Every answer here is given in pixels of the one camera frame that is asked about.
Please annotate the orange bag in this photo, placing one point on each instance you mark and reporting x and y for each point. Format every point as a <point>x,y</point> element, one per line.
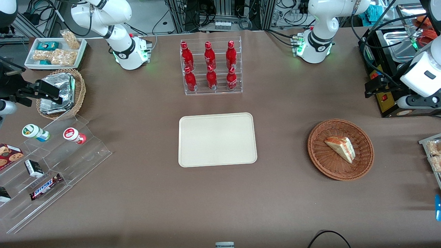
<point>425,32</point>

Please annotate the light woven wicker basket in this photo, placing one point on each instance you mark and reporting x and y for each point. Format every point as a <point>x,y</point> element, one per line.
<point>80,93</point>

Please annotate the red cola bottle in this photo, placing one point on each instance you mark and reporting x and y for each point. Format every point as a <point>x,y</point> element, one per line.
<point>190,81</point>
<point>231,55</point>
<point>187,57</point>
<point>231,80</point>
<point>209,57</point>
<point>211,79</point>

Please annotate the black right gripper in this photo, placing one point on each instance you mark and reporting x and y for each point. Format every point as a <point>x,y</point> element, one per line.
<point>9,86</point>

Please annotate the blue plastic object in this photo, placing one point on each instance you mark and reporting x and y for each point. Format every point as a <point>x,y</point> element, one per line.
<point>438,206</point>

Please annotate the teal cloth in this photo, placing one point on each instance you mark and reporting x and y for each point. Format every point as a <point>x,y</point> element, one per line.
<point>375,12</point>

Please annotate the clear acrylic bottle rack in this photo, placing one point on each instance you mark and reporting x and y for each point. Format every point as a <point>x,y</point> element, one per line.
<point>237,90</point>

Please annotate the small black packet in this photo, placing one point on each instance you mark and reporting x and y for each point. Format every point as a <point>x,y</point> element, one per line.
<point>4,194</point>

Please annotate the clear bag of crackers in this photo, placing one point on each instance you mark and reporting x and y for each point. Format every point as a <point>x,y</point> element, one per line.
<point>41,55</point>
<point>70,39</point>
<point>63,57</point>

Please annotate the grey tray with snacks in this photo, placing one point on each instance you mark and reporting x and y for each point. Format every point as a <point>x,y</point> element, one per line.
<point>434,179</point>

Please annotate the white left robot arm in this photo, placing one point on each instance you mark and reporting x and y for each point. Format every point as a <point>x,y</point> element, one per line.
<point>320,41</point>

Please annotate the green lid yogurt cup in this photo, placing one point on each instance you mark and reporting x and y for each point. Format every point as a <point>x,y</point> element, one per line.
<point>34,132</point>

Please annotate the teal snack box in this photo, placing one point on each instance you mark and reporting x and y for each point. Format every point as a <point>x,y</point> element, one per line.
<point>47,45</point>
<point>45,62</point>

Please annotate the clear acrylic stepped shelf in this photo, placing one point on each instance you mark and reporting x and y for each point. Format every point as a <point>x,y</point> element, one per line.
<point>79,162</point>

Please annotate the red cookie box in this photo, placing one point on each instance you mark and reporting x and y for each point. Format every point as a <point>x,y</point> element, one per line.
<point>9,155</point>

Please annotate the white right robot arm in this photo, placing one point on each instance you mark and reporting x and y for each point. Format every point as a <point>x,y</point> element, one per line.
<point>119,44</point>

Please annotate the silver foil wrapped package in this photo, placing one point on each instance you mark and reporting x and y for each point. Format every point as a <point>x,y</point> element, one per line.
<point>55,106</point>
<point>60,84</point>

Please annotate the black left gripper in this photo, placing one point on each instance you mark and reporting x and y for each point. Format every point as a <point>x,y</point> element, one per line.
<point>388,86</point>

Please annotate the red lid yogurt cup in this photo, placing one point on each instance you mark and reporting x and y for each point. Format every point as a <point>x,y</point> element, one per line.
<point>73,135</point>

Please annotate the brown snickers bar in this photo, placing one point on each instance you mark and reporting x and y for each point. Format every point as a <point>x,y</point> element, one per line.
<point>46,186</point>

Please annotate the clear bag of pastries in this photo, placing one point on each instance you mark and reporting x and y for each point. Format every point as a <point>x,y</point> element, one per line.
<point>437,163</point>
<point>434,148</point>

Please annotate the round brown wicker basket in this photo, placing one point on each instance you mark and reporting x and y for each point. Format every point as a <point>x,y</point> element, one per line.
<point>324,162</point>

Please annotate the triangle sandwich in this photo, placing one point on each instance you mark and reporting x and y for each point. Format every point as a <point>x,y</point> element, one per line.
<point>341,147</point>

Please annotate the small black white box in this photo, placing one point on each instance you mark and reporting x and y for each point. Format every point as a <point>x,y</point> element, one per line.
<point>33,168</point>

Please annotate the aluminium frame rack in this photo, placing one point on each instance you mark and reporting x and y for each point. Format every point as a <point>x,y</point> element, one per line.
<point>265,13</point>

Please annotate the grey device edge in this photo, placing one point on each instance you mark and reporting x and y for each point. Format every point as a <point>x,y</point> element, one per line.
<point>224,245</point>

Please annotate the steel appliance pan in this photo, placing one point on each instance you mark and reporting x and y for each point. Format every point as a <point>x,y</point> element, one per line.
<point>401,44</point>

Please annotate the black countertop appliance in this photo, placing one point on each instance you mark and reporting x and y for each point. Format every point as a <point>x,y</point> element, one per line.
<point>389,106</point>

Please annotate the white rectangular snack tray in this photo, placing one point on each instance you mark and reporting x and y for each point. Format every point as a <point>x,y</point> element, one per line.
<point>31,58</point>

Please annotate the cream plastic tray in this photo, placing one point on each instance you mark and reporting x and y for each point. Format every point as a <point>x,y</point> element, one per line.
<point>217,139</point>

